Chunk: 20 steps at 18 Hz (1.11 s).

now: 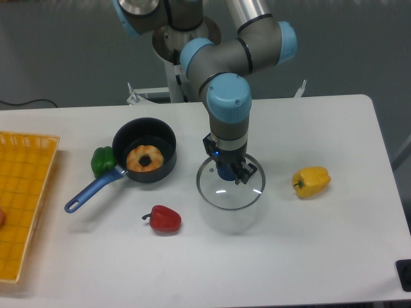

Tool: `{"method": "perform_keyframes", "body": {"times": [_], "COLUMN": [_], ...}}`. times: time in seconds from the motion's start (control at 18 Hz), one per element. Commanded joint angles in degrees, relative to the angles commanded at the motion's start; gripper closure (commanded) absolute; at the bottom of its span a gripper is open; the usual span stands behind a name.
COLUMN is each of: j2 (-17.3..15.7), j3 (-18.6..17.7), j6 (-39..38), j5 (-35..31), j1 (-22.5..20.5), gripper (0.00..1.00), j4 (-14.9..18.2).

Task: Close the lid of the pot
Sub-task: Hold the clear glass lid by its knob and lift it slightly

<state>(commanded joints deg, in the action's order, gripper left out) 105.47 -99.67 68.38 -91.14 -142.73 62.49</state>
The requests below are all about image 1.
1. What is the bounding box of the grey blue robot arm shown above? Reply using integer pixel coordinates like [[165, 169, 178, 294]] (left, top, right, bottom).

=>
[[114, 1, 297, 184]]

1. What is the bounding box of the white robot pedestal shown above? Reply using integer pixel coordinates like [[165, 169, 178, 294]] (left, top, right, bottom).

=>
[[152, 16, 222, 103]]

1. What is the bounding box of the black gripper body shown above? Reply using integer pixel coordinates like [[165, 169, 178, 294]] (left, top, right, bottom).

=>
[[203, 133, 247, 171]]

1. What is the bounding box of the glass pot lid blue knob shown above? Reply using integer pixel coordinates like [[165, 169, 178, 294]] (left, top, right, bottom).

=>
[[196, 154, 266, 211]]

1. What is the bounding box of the black corner device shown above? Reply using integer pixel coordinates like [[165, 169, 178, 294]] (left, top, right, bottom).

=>
[[396, 259, 411, 292]]

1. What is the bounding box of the yellow woven basket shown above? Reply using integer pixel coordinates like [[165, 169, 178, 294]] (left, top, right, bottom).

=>
[[1, 131, 60, 284]]

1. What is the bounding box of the orange glazed donut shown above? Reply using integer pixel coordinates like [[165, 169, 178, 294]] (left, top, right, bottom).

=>
[[127, 145, 164, 173]]

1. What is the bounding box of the dark pot blue handle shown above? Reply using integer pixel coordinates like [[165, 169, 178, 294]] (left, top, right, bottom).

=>
[[64, 117, 177, 214]]

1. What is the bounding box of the white metal base frame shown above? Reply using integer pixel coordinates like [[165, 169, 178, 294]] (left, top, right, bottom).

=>
[[126, 79, 308, 106]]

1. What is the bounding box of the green bell pepper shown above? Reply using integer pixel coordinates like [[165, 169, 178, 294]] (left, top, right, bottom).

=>
[[91, 146, 117, 178]]

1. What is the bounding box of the yellow bell pepper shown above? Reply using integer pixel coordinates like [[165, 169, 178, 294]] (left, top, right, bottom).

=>
[[292, 166, 331, 198]]

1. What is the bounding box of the red bell pepper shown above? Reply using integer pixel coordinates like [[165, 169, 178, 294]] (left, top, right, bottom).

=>
[[142, 205, 182, 232]]

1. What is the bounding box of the black floor cable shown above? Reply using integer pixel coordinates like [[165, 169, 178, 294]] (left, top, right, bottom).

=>
[[0, 98, 58, 108]]

